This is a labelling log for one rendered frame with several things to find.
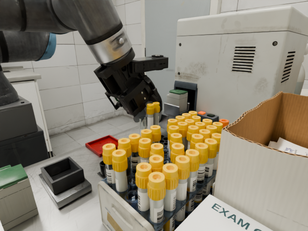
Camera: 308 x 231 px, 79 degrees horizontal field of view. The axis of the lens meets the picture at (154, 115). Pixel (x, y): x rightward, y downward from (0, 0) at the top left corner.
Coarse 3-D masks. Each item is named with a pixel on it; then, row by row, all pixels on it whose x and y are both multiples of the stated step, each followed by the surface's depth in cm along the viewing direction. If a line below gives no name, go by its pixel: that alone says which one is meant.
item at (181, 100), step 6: (168, 96) 54; (174, 96) 52; (180, 96) 51; (186, 96) 53; (168, 102) 54; (174, 102) 53; (180, 102) 52; (186, 102) 54; (180, 108) 52; (186, 108) 55
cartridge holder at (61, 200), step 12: (48, 168) 32; (60, 168) 33; (72, 168) 34; (48, 180) 29; (60, 180) 28; (72, 180) 30; (84, 180) 31; (48, 192) 30; (60, 192) 29; (72, 192) 29; (84, 192) 30; (60, 204) 27
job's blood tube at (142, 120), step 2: (140, 118) 34; (142, 118) 34; (144, 118) 34; (146, 118) 34; (140, 120) 34; (142, 120) 33; (144, 120) 33; (146, 120) 34; (140, 122) 34; (142, 122) 33; (144, 122) 34; (146, 122) 34; (140, 124) 34; (142, 124) 34; (144, 124) 34; (146, 124) 34; (140, 126) 34; (142, 126) 34; (144, 126) 34; (146, 126) 34; (140, 128) 34; (142, 128) 34; (144, 128) 34; (146, 128) 34; (140, 130) 34; (140, 132) 34; (140, 134) 35; (140, 136) 35
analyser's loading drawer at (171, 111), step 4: (164, 104) 55; (168, 104) 54; (188, 104) 54; (192, 104) 64; (164, 108) 55; (168, 108) 54; (172, 108) 53; (176, 108) 52; (188, 108) 55; (192, 108) 60; (164, 112) 56; (168, 112) 54; (172, 112) 53; (176, 112) 52; (184, 112) 54; (188, 112) 55; (164, 116) 48; (168, 116) 48; (172, 116) 53; (160, 120) 50; (164, 120) 49; (160, 124) 50; (164, 124) 49; (164, 128) 49
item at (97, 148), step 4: (108, 136) 49; (96, 140) 46; (100, 140) 47; (104, 140) 47; (108, 140) 47; (112, 140) 47; (116, 140) 46; (88, 144) 44; (92, 144) 45; (96, 144) 45; (100, 144) 45; (104, 144) 45; (116, 144) 45; (92, 148) 42; (96, 148) 43; (100, 148) 43; (116, 148) 43; (96, 152) 41; (100, 152) 42; (100, 156) 40
